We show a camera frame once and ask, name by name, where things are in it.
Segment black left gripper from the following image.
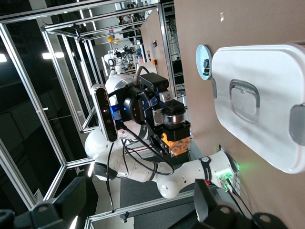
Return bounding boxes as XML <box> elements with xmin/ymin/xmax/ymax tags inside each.
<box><xmin>122</xmin><ymin>73</ymin><xmax>186</xmax><ymax>157</ymax></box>

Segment black base power cable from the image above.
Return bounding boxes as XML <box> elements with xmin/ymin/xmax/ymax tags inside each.
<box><xmin>221</xmin><ymin>178</ymin><xmax>254</xmax><ymax>217</ymax></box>

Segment white lunch box grey handle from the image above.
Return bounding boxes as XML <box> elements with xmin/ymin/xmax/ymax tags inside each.
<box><xmin>211</xmin><ymin>43</ymin><xmax>305</xmax><ymax>174</ymax></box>

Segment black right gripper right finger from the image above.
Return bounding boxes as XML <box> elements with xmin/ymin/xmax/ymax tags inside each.
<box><xmin>194</xmin><ymin>178</ymin><xmax>290</xmax><ymax>229</ymax></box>

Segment aluminium frame cage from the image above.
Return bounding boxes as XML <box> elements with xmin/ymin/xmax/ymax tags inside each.
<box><xmin>0</xmin><ymin>0</ymin><xmax>176</xmax><ymax>229</ymax></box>

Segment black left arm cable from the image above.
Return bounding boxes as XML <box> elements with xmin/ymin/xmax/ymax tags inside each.
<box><xmin>106</xmin><ymin>124</ymin><xmax>176</xmax><ymax>214</ymax></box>

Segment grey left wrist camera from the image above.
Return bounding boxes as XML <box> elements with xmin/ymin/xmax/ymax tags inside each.
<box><xmin>90</xmin><ymin>83</ymin><xmax>119</xmax><ymax>143</ymax></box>

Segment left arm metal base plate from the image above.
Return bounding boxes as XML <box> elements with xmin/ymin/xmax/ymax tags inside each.
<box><xmin>218</xmin><ymin>144</ymin><xmax>242</xmax><ymax>195</ymax></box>

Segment light blue round plate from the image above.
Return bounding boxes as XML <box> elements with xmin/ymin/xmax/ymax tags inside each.
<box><xmin>195</xmin><ymin>44</ymin><xmax>213</xmax><ymax>81</ymax></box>

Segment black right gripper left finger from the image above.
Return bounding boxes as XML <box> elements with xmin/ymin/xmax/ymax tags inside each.
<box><xmin>0</xmin><ymin>177</ymin><xmax>87</xmax><ymax>229</ymax></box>

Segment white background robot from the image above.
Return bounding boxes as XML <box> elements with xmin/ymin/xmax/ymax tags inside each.
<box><xmin>103</xmin><ymin>46</ymin><xmax>143</xmax><ymax>77</ymax></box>

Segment orange push button switch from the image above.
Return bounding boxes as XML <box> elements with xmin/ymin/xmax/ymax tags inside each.
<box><xmin>161</xmin><ymin>108</ymin><xmax>192</xmax><ymax>157</ymax></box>

